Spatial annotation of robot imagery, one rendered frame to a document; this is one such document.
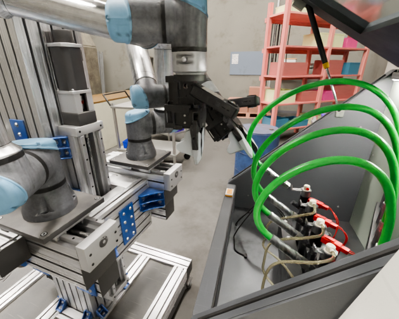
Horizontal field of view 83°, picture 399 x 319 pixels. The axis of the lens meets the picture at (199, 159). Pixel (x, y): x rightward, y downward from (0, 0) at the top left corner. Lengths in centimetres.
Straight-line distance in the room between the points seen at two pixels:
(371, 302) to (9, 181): 67
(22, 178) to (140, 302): 110
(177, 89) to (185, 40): 10
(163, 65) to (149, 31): 57
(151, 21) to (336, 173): 88
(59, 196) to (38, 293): 110
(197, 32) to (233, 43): 790
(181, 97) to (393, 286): 46
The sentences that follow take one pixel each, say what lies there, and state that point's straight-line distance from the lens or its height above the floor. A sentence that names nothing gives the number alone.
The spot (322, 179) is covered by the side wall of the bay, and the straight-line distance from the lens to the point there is 107.
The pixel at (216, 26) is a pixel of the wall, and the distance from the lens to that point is 860.
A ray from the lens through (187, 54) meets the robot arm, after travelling 49.
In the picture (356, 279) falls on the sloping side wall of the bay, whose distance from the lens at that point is 42.
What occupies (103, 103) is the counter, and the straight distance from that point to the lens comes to 447.
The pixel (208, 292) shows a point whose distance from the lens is 64.
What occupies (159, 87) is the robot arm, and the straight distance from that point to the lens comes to 76.
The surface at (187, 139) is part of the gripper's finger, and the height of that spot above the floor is 130.
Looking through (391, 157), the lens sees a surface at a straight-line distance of 54.
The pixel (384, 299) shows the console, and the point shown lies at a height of 119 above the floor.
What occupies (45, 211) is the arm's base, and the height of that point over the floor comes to 106.
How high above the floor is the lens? 146
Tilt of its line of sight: 23 degrees down
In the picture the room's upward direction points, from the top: straight up
